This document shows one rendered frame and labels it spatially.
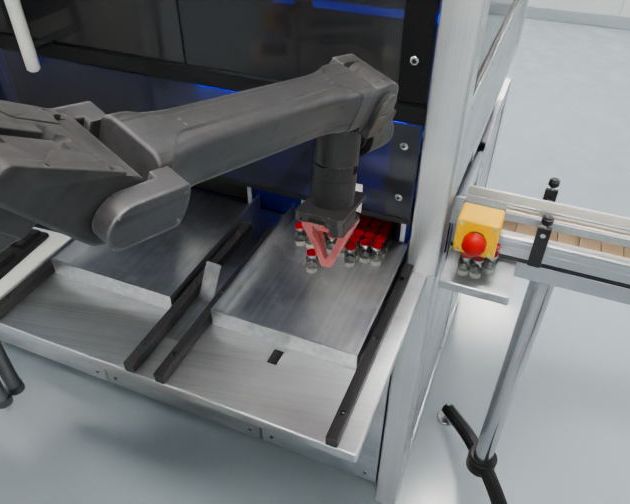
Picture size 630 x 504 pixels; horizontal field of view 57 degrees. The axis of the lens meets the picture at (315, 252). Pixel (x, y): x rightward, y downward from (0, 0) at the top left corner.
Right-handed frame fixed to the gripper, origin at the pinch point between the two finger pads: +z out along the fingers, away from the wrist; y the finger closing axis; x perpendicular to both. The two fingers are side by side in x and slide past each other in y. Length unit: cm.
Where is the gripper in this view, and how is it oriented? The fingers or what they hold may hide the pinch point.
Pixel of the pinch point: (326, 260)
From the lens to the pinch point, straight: 80.4
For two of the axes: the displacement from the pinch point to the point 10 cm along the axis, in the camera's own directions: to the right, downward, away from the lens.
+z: -0.7, 8.7, 4.9
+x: -9.2, -2.4, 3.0
